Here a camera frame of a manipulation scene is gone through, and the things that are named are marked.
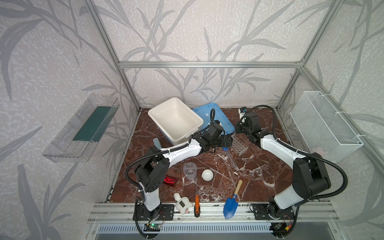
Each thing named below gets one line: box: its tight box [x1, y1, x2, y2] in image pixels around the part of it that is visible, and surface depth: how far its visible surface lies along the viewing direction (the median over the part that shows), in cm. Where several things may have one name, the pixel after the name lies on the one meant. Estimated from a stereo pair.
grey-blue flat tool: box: [153, 137, 162, 150], surface depth 96 cm
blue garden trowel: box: [223, 179, 243, 220], surface depth 77 cm
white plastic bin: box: [147, 97, 204, 146], surface depth 104 cm
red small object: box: [163, 175, 177, 187], surface depth 83 cm
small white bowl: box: [201, 169, 214, 182], surface depth 87 cm
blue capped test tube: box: [222, 147, 239, 171], surface depth 96 cm
